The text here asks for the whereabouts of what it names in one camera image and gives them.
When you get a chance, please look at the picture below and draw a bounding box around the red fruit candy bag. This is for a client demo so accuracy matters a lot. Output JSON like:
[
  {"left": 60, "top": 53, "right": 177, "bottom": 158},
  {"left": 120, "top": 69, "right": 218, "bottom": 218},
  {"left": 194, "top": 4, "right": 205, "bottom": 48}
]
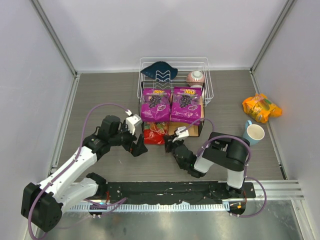
[{"left": 143, "top": 122, "right": 169, "bottom": 145}]

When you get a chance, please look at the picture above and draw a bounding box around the purple blackcurrant candy bag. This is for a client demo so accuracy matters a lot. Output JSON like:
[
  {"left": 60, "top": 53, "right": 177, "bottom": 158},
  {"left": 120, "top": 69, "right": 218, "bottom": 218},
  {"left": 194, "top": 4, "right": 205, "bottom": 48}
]
[{"left": 140, "top": 88, "right": 171, "bottom": 123}]

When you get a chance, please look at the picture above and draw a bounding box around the orange candy bag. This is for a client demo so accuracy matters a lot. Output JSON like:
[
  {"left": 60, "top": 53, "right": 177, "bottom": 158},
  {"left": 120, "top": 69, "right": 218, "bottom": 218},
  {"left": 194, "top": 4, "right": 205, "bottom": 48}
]
[{"left": 242, "top": 93, "right": 283, "bottom": 124}]

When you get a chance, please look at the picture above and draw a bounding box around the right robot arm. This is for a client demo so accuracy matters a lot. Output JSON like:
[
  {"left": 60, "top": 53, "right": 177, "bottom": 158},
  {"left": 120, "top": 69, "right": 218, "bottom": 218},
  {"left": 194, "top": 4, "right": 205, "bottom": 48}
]
[{"left": 164, "top": 132, "right": 251, "bottom": 197}]

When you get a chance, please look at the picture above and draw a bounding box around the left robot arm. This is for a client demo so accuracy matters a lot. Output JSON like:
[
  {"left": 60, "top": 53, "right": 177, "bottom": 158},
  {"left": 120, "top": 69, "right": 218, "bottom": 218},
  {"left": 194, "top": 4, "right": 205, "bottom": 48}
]
[{"left": 21, "top": 114, "right": 148, "bottom": 234}]

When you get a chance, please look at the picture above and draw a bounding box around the black wooden two-tier shelf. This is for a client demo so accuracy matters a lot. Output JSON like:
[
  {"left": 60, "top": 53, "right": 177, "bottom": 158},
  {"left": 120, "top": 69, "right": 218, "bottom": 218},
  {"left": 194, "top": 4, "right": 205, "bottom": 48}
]
[{"left": 137, "top": 79, "right": 205, "bottom": 137}]

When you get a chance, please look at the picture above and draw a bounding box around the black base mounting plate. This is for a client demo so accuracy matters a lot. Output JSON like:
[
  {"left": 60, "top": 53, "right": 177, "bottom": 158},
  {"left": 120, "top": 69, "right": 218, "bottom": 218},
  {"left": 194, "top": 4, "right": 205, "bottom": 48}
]
[{"left": 89, "top": 181, "right": 256, "bottom": 205}]

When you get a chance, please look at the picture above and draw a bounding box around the dark blue leaf plate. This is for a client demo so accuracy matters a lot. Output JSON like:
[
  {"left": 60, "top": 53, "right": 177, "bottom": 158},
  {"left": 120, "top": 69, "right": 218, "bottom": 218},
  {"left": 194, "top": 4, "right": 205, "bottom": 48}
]
[{"left": 140, "top": 61, "right": 178, "bottom": 83}]

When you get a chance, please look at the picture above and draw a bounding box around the pink patterned bowl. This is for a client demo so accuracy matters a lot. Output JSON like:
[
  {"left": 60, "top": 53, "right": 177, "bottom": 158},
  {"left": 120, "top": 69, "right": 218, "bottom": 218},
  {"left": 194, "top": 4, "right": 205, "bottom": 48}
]
[{"left": 186, "top": 70, "right": 205, "bottom": 87}]

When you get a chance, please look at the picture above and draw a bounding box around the light blue mug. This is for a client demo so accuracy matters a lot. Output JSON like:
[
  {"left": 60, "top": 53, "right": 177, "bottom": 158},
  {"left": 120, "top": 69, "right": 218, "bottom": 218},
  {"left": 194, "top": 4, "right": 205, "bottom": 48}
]
[{"left": 242, "top": 120, "right": 265, "bottom": 146}]

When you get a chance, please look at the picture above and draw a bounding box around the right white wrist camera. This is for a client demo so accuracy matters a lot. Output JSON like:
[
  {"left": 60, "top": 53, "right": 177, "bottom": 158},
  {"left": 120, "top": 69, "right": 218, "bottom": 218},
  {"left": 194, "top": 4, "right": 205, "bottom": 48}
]
[{"left": 172, "top": 126, "right": 189, "bottom": 143}]

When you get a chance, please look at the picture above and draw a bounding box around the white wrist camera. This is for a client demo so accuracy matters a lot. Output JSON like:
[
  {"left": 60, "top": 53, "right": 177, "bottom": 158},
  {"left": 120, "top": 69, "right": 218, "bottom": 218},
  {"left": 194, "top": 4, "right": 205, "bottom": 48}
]
[
  {"left": 125, "top": 109, "right": 143, "bottom": 135},
  {"left": 172, "top": 126, "right": 189, "bottom": 143}
]

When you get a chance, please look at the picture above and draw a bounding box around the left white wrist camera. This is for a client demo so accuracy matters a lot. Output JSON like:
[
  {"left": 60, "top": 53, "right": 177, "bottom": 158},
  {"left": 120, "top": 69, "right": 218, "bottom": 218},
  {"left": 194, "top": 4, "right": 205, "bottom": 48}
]
[{"left": 125, "top": 109, "right": 143, "bottom": 135}]

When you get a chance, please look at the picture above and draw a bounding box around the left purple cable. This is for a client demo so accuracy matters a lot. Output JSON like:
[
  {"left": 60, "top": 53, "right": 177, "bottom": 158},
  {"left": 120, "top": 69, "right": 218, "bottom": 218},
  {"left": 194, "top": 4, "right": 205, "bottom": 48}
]
[{"left": 27, "top": 103, "right": 132, "bottom": 240}]

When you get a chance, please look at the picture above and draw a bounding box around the purple cable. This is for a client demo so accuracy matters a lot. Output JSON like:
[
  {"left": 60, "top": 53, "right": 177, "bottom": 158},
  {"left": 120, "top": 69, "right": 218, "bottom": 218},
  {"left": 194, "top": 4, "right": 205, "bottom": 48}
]
[
  {"left": 184, "top": 117, "right": 268, "bottom": 218},
  {"left": 27, "top": 103, "right": 132, "bottom": 240}
]

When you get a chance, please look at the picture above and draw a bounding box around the white slotted cable duct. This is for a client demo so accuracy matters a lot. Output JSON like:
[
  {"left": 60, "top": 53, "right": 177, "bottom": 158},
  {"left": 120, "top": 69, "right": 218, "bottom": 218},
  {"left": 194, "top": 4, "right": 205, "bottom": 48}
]
[{"left": 68, "top": 201, "right": 230, "bottom": 214}]

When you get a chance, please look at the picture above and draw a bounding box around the white wire dish rack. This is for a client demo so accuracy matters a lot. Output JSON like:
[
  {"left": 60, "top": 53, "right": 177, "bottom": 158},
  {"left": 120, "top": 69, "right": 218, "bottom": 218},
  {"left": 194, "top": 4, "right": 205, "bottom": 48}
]
[{"left": 136, "top": 57, "right": 214, "bottom": 106}]

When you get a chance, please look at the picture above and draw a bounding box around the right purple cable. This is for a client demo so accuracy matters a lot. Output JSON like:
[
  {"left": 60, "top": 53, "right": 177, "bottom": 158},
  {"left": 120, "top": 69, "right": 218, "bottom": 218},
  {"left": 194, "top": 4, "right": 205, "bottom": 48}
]
[{"left": 184, "top": 117, "right": 268, "bottom": 218}]

